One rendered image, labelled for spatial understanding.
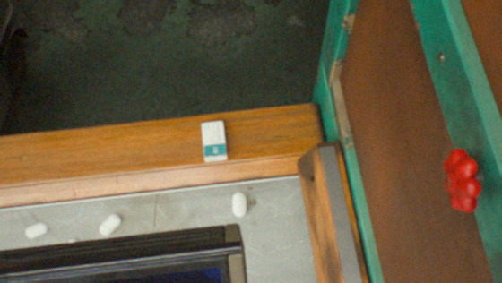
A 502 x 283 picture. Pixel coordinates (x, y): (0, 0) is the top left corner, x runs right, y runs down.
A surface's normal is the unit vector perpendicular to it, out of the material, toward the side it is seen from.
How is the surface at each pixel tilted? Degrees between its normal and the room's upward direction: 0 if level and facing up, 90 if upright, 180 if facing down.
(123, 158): 0
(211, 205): 0
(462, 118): 90
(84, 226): 0
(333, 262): 66
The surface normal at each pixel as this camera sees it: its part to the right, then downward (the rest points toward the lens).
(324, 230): -0.91, -0.08
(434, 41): -0.99, 0.11
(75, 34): 0.00, -0.44
